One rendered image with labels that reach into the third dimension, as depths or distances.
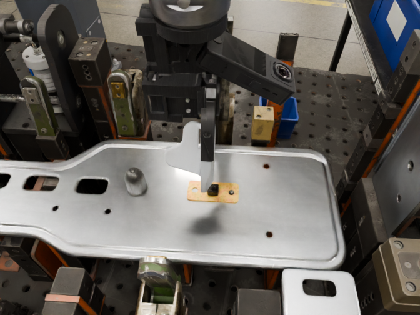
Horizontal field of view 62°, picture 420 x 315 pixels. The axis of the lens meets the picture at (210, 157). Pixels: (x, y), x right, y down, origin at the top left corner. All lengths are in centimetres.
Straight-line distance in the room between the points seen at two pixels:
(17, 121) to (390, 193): 71
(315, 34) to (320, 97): 172
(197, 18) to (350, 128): 90
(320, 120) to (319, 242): 66
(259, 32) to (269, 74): 248
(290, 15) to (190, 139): 277
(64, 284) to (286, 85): 40
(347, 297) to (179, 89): 35
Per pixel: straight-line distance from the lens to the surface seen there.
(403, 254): 52
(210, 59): 36
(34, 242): 80
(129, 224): 56
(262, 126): 61
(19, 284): 93
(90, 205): 59
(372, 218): 61
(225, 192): 57
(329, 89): 128
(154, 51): 39
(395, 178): 58
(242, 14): 308
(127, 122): 67
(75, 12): 109
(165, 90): 37
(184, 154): 41
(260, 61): 39
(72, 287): 55
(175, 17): 32
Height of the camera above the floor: 148
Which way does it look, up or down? 51 degrees down
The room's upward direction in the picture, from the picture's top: straight up
